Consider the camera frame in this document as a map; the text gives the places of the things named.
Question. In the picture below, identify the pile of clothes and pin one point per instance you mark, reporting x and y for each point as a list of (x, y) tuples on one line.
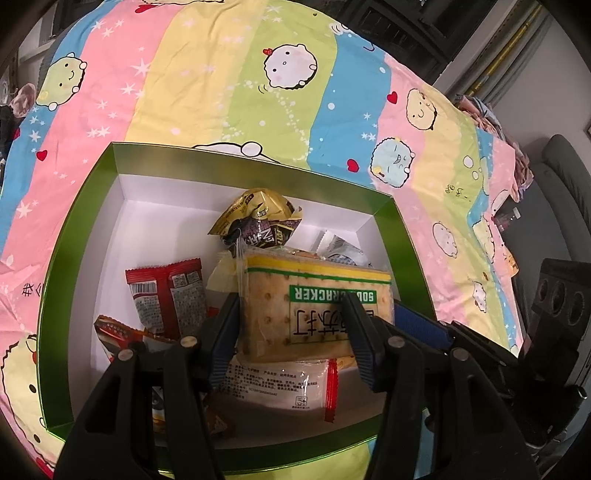
[(489, 120)]

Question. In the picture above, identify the white orange-edged snack packet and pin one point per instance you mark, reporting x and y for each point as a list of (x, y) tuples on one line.
[(281, 381)]

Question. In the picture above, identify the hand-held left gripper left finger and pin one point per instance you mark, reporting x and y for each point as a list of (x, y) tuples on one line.
[(226, 332)]

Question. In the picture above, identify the striped cartoon printed blanket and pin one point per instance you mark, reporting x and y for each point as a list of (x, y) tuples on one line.
[(207, 78)]

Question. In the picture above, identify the yellow pipe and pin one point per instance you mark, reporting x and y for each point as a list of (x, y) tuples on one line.
[(508, 50)]

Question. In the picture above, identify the pink cloth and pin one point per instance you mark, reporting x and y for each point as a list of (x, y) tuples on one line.
[(23, 99)]

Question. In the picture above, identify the dark red snack packet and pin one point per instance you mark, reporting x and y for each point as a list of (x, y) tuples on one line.
[(115, 331)]

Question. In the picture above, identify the white silver snack packet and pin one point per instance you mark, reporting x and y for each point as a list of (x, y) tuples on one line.
[(341, 249)]

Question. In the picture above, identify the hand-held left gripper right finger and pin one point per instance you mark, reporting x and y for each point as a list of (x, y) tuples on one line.
[(364, 341)]

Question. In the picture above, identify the small orange packet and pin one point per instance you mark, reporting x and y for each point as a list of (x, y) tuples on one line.
[(510, 263)]

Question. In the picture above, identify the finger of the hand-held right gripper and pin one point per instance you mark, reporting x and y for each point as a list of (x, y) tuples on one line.
[(420, 327)]

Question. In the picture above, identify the soda cracker packet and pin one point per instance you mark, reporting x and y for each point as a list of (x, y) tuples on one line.
[(286, 295)]

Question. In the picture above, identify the green cardboard box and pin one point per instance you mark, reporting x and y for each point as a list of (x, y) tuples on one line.
[(83, 258)]

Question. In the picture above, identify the gold and dark snack packet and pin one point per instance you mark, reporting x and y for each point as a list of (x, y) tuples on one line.
[(258, 214)]

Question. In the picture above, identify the grey chair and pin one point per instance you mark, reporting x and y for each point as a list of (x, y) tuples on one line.
[(563, 184)]

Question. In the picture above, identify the pale yellow snack packet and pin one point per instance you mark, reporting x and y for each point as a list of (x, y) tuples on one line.
[(221, 274)]

